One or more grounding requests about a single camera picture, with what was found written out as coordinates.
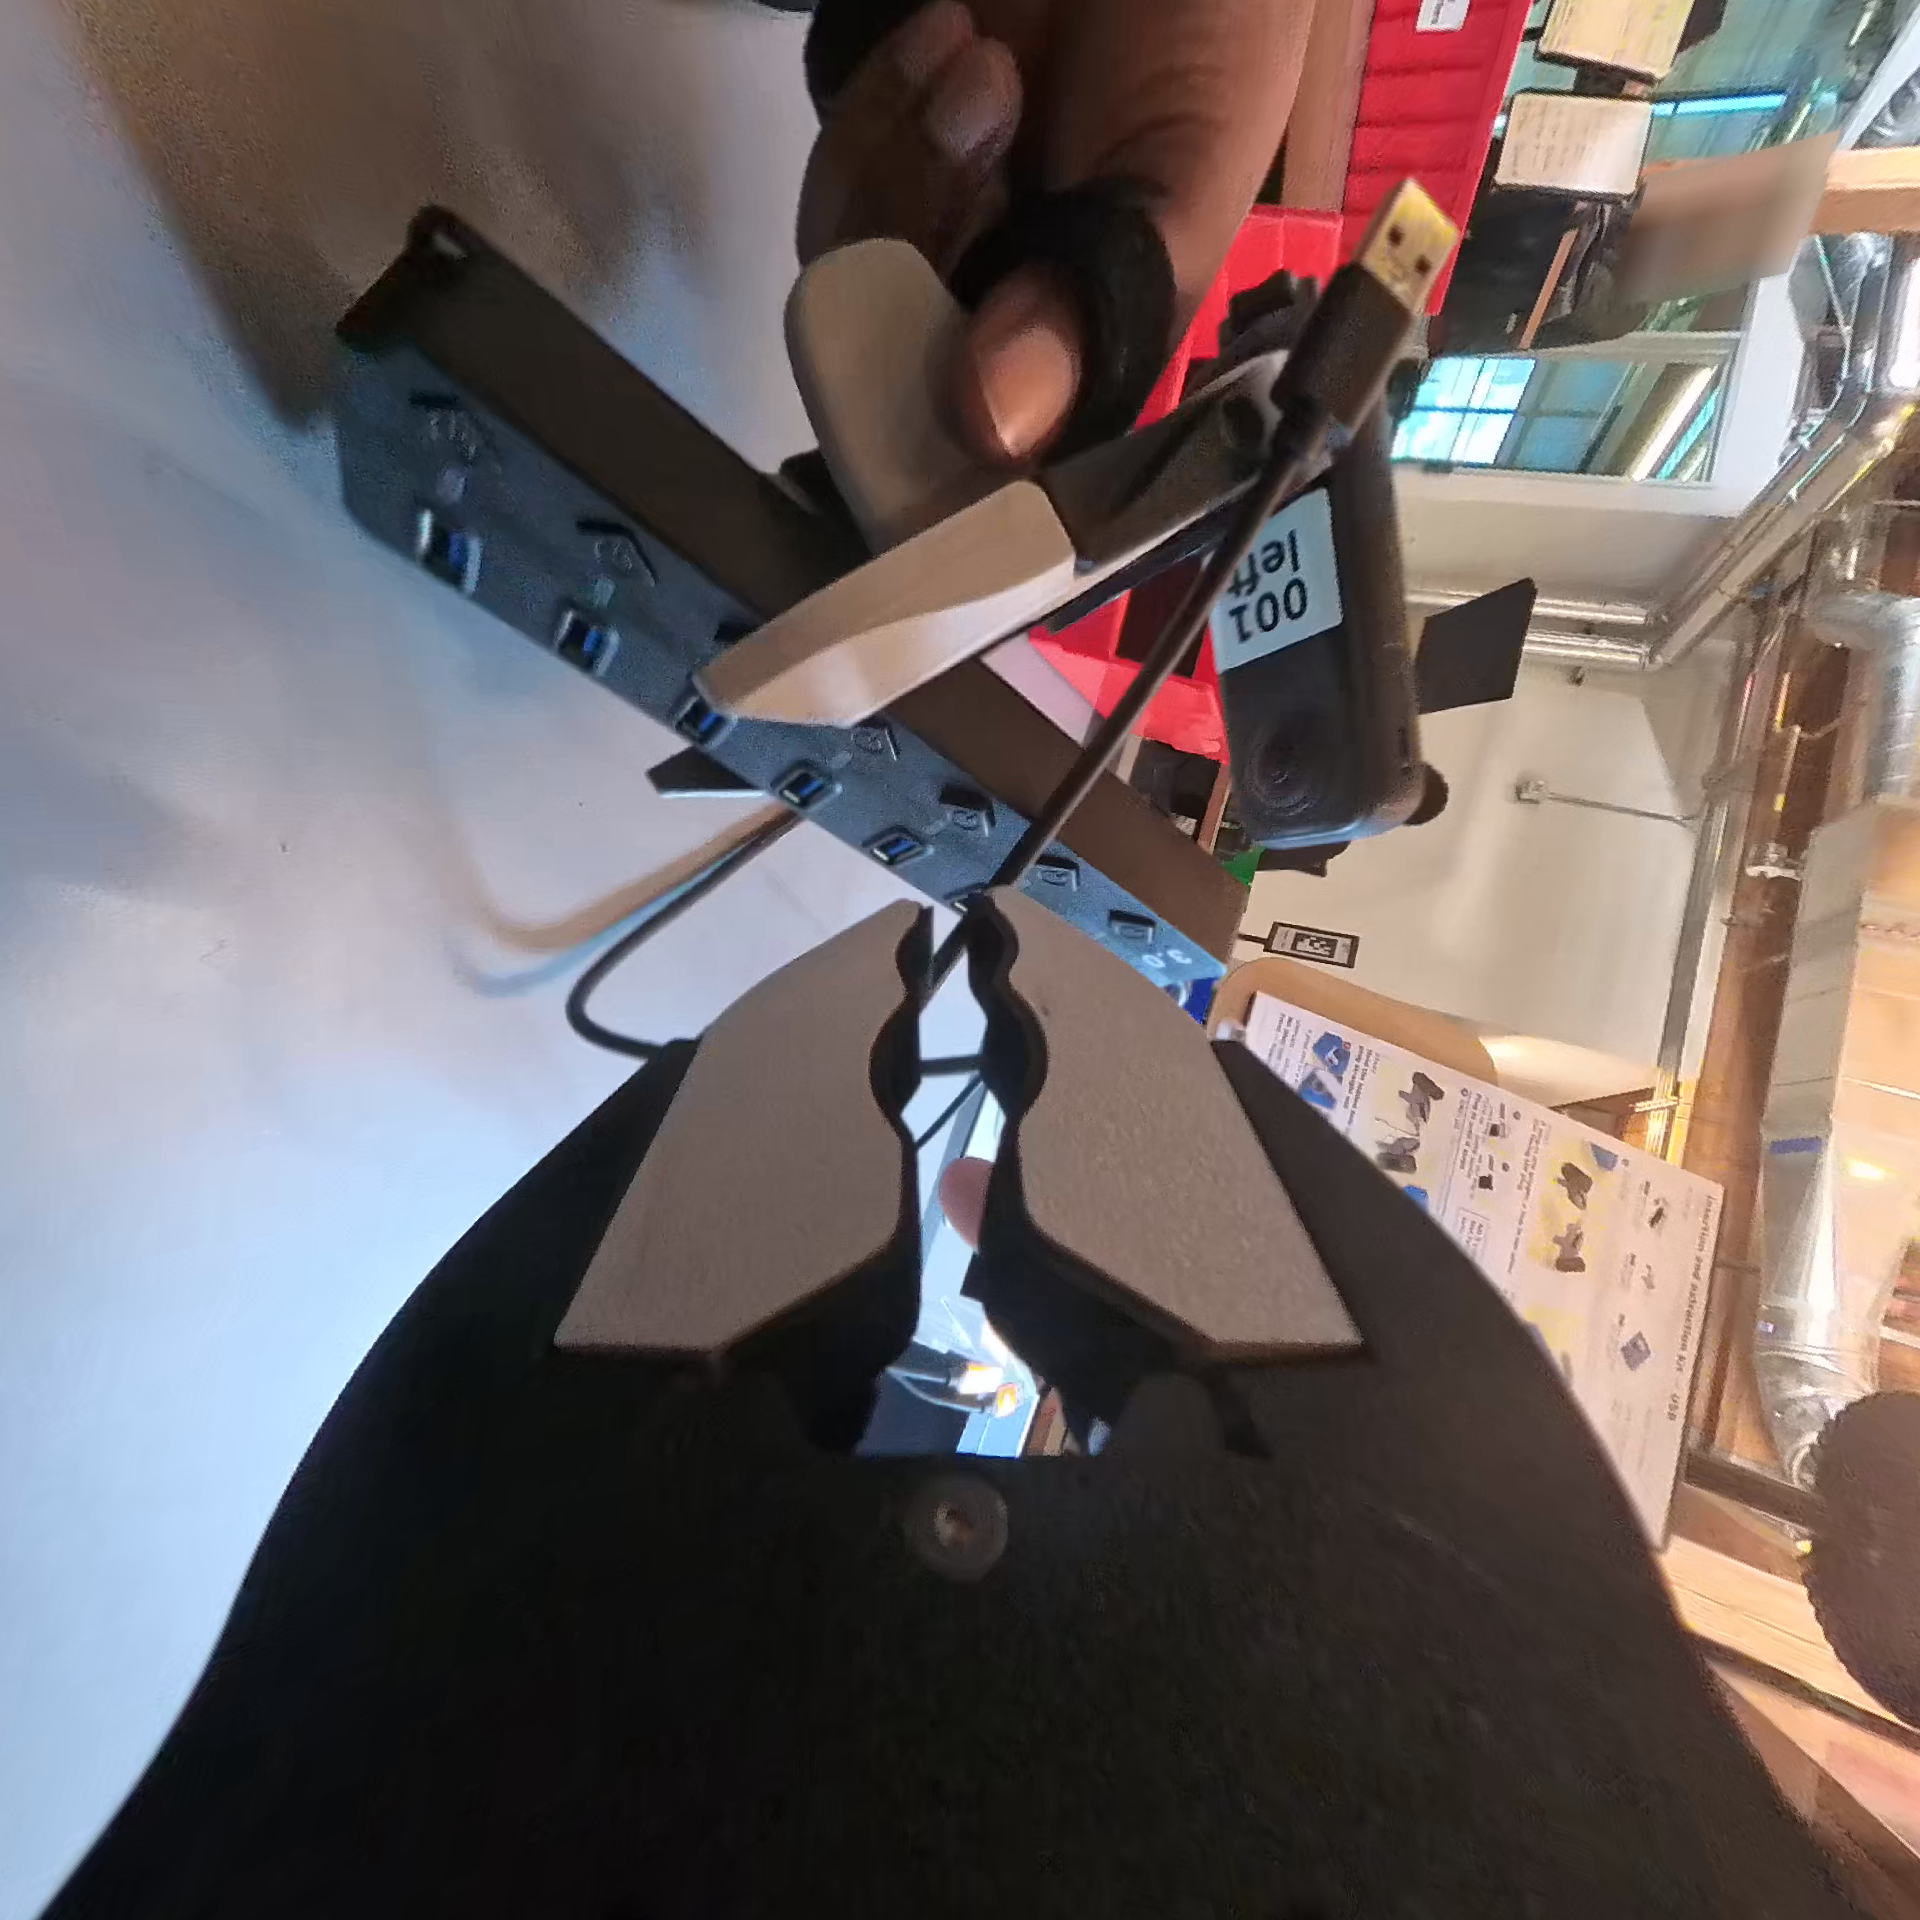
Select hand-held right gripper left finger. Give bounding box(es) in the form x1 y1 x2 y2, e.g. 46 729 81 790
557 900 935 1360

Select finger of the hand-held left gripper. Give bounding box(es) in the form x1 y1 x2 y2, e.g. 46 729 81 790
704 480 1081 729

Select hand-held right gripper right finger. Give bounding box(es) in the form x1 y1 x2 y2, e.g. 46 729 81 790
966 890 1365 1371

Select black hub cable black plug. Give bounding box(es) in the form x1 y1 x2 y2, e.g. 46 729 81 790
565 177 1464 1150

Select person's left hand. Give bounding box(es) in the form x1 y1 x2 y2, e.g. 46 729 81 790
794 0 1324 463

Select cardboard box black flap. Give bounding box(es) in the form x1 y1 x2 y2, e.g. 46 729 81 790
1412 575 1542 717

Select window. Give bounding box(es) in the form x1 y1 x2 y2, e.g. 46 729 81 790
1387 350 1729 487

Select white instruction poster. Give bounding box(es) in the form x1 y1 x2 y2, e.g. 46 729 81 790
1244 989 1724 1551

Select black rubber wheel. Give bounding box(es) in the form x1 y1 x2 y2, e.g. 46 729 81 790
1796 1389 1920 1729

